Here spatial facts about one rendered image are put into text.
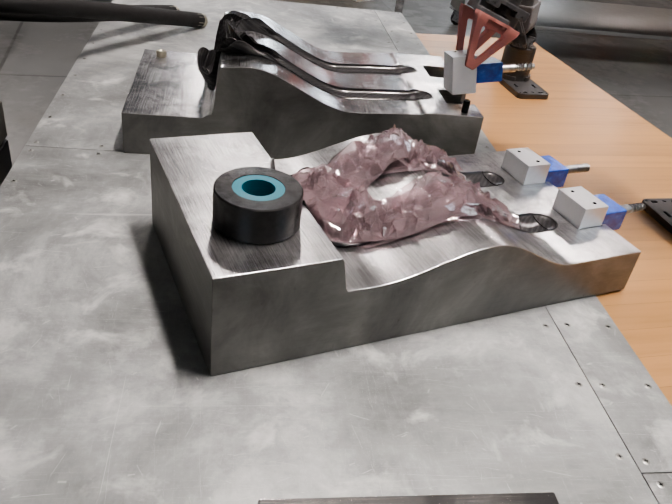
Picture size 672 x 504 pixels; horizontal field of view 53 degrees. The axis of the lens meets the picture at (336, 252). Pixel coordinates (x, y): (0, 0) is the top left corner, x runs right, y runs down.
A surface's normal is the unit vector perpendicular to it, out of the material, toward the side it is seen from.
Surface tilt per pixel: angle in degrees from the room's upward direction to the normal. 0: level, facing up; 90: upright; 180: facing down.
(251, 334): 90
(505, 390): 0
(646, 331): 0
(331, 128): 90
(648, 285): 0
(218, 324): 90
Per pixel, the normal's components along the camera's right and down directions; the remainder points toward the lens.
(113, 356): 0.12, -0.82
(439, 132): 0.11, 0.57
